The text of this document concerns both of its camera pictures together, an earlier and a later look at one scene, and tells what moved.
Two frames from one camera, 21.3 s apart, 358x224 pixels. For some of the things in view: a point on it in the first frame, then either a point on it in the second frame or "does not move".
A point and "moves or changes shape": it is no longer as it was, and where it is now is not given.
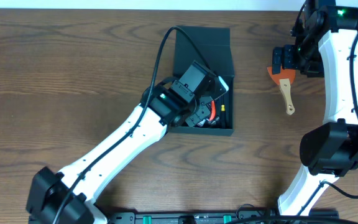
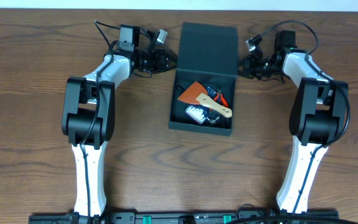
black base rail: (229, 217) does not move
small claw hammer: (214, 122) does not move
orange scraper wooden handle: (284, 79) moves or changes shape
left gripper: (202, 112) to (161, 61)
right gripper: (290, 62) to (247, 63)
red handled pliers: (212, 107) to (220, 99)
